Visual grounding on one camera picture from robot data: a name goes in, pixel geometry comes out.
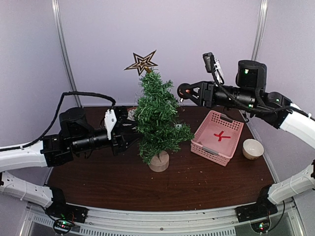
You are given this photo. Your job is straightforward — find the white ceramic bowl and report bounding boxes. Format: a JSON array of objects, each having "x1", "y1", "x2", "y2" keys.
[{"x1": 242, "y1": 139, "x2": 264, "y2": 160}]

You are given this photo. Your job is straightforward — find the black braided left cable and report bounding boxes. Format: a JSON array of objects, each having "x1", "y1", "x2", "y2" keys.
[{"x1": 0, "y1": 91, "x2": 117, "y2": 149}]

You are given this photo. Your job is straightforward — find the red ribbon ornament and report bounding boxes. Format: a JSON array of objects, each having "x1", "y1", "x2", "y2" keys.
[{"x1": 214, "y1": 130, "x2": 231, "y2": 142}]

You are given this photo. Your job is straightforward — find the small green christmas tree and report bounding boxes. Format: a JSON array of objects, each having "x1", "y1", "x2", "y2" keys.
[{"x1": 135, "y1": 68, "x2": 194, "y2": 166}]

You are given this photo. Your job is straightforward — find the aluminium front rail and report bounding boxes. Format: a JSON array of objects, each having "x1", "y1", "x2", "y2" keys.
[{"x1": 19, "y1": 194, "x2": 305, "y2": 236}]

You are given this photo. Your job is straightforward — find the gold star ornament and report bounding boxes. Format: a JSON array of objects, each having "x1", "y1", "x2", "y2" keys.
[{"x1": 124, "y1": 50, "x2": 158, "y2": 76}]

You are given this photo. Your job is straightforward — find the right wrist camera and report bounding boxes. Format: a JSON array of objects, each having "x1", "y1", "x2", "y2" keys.
[{"x1": 202, "y1": 52, "x2": 224, "y2": 85}]

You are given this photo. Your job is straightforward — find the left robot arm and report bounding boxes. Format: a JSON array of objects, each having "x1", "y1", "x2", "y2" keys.
[{"x1": 0, "y1": 106, "x2": 141, "y2": 218}]

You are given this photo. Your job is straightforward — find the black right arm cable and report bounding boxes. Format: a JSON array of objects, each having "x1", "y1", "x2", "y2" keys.
[{"x1": 210, "y1": 71, "x2": 311, "y2": 122}]

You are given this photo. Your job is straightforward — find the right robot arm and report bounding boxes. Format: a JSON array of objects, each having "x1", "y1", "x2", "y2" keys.
[{"x1": 177, "y1": 54, "x2": 315, "y2": 148}]

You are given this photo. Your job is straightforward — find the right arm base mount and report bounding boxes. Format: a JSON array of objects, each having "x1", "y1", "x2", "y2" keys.
[{"x1": 235, "y1": 184, "x2": 278, "y2": 234}]

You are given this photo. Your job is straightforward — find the pink perforated plastic basket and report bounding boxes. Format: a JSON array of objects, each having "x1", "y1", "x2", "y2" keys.
[{"x1": 190, "y1": 110, "x2": 244, "y2": 167}]

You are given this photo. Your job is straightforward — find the floral patterned ceramic plate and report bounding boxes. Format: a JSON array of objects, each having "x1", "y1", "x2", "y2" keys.
[{"x1": 127, "y1": 107, "x2": 137, "y2": 121}]

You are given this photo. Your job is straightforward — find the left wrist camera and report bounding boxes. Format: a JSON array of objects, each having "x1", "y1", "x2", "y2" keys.
[{"x1": 103, "y1": 109, "x2": 117, "y2": 140}]

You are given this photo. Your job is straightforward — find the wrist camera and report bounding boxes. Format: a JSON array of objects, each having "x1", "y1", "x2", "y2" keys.
[
  {"x1": 103, "y1": 109, "x2": 117, "y2": 140},
  {"x1": 202, "y1": 52, "x2": 224, "y2": 85}
]

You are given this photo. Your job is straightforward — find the red christmas ball ornament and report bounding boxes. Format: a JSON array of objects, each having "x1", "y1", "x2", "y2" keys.
[{"x1": 177, "y1": 83, "x2": 190, "y2": 100}]

